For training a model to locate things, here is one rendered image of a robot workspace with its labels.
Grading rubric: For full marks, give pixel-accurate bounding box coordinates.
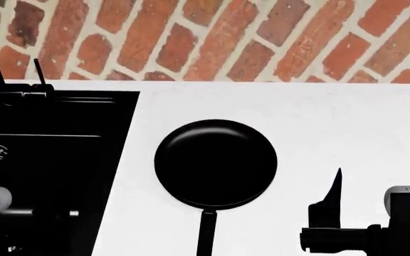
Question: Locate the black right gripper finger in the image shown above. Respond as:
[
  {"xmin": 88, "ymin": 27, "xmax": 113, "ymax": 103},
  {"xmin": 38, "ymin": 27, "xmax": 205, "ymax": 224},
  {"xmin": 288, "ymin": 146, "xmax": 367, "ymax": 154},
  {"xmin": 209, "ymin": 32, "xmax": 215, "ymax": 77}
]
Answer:
[{"xmin": 307, "ymin": 166, "xmax": 343, "ymax": 230}]

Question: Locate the black frying pan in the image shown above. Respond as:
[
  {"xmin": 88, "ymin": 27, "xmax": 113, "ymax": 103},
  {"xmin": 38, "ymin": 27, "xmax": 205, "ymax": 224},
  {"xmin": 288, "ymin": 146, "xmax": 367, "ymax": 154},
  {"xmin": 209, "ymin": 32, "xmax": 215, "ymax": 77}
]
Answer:
[{"xmin": 153, "ymin": 118, "xmax": 278, "ymax": 256}]

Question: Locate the thin black faucet lever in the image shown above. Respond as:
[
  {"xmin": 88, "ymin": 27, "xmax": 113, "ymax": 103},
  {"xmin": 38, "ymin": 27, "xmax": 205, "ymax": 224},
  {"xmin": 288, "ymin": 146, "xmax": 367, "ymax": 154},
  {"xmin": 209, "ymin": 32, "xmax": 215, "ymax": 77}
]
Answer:
[{"xmin": 33, "ymin": 58, "xmax": 55, "ymax": 100}]

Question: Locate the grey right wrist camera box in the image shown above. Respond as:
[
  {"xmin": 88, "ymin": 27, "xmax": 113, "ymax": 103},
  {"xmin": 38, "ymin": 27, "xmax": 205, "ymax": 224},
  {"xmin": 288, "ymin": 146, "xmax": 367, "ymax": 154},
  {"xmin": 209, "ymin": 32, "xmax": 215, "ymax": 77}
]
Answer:
[{"xmin": 383, "ymin": 183, "xmax": 410, "ymax": 234}]

